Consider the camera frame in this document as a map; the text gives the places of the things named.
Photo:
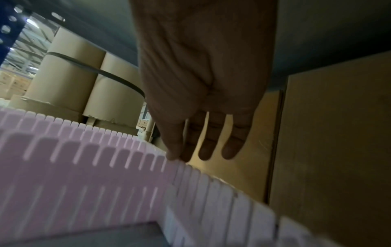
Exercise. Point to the brown cardboard box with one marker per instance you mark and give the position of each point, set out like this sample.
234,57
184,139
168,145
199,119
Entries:
336,144

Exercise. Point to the slotted pink divider strip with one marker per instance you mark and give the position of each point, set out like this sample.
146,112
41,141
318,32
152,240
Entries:
76,181
18,120

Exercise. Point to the stack of large brown rolls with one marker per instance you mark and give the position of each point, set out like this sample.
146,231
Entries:
67,72

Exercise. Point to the person's right hand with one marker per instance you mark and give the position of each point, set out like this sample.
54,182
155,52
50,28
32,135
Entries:
198,60

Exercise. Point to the blue perforated rack post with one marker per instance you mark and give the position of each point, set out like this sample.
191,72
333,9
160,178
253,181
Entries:
10,38

